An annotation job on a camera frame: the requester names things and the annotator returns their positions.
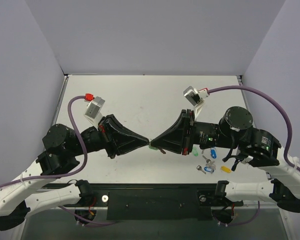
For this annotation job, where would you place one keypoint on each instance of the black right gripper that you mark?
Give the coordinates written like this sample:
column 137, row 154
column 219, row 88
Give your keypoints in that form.
column 189, row 132

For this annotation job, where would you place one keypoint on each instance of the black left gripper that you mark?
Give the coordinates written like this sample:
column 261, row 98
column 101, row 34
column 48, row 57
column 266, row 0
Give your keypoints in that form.
column 106, row 138

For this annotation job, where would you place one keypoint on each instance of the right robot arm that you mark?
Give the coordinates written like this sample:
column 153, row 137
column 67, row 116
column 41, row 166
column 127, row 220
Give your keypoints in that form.
column 247, row 145

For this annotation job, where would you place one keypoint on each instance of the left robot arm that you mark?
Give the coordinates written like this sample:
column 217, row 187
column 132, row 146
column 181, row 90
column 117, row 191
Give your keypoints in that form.
column 20, row 199

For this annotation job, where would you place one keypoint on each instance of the silver key cluster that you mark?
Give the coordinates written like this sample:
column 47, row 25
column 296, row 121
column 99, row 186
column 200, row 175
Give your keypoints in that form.
column 209, row 163

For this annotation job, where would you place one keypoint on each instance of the blue tag key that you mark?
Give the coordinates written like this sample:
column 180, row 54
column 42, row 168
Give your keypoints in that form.
column 206, row 169

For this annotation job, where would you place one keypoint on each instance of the yellow key tag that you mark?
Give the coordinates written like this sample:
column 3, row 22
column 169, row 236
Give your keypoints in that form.
column 226, row 169

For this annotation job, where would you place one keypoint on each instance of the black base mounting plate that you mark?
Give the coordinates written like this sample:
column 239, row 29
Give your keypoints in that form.
column 159, row 201

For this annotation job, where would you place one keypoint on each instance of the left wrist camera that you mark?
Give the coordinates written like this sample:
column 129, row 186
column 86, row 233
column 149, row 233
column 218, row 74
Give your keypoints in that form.
column 93, row 112

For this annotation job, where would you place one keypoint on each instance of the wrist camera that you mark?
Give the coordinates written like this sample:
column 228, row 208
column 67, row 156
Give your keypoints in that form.
column 196, row 98
column 93, row 112

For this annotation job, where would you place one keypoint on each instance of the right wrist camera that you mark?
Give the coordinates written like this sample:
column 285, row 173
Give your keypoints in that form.
column 196, row 98

